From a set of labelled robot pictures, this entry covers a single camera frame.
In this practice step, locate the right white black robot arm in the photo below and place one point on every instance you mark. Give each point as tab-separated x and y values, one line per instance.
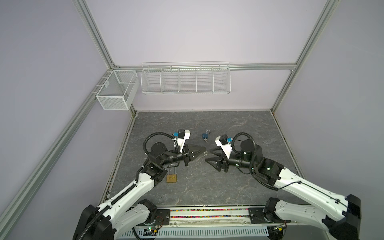
336	214

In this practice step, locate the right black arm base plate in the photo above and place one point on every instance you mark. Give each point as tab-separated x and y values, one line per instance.
258	215

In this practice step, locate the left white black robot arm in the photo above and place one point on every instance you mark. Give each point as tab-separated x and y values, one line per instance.
111	219

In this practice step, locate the aluminium front rail frame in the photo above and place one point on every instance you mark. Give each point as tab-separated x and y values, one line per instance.
222	215

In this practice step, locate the white vented cable duct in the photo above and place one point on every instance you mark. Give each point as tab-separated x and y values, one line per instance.
203	233

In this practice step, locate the white mesh box basket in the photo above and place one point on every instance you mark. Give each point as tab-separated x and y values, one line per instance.
118	90

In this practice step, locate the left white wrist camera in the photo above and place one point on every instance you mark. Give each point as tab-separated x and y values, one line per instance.
180	138

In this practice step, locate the white wire shelf basket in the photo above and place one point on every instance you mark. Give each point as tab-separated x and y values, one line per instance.
186	78

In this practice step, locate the blue padlock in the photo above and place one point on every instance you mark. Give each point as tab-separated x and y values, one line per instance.
206	134

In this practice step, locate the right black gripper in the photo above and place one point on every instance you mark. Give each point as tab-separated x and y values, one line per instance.
221	163

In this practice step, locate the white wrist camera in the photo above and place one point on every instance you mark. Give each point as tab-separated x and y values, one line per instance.
225	143
180	138

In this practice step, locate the brass padlock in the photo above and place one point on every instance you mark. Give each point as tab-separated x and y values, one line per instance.
172	175

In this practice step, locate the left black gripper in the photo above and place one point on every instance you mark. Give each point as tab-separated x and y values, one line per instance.
187	154

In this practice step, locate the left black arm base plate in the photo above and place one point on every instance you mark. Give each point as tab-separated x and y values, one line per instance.
159	217

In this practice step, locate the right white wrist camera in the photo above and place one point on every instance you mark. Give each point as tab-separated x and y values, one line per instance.
225	143

